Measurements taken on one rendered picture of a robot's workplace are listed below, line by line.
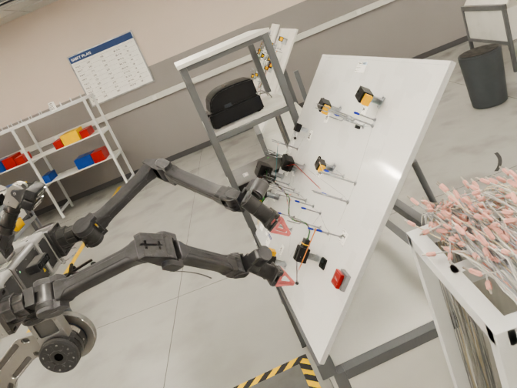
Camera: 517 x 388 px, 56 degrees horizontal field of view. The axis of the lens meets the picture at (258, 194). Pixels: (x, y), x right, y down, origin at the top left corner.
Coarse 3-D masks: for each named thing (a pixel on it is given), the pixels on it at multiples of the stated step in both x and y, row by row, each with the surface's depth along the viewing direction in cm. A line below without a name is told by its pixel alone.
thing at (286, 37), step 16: (288, 32) 488; (288, 48) 460; (256, 80) 535; (272, 80) 499; (288, 80) 571; (304, 96) 465; (288, 112) 543; (256, 128) 501; (272, 128) 505; (288, 128) 480; (272, 144) 483
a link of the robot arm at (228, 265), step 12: (180, 252) 142; (192, 252) 147; (204, 252) 153; (168, 264) 136; (180, 264) 140; (192, 264) 150; (204, 264) 154; (216, 264) 157; (228, 264) 163; (240, 264) 170; (228, 276) 169
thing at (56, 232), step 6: (54, 228) 187; (60, 228) 189; (66, 228) 188; (48, 234) 184; (54, 234) 185; (60, 234) 186; (66, 234) 186; (72, 234) 186; (54, 240) 185; (60, 240) 186; (66, 240) 186; (72, 240) 187; (78, 240) 188; (60, 246) 186; (66, 246) 188; (60, 252) 187; (66, 252) 190
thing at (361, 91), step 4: (360, 88) 168; (364, 88) 168; (356, 92) 170; (360, 92) 166; (364, 92) 164; (368, 92) 165; (356, 96) 169; (360, 96) 165; (372, 96) 165; (384, 96) 168; (360, 100) 166; (372, 100) 170; (376, 100) 170; (380, 100) 168; (376, 104) 169; (380, 104) 169
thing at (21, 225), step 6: (0, 198) 618; (0, 204) 616; (0, 210) 593; (0, 216) 587; (36, 216) 676; (18, 222) 636; (24, 222) 648; (30, 222) 652; (18, 228) 631; (24, 228) 631; (18, 234) 612
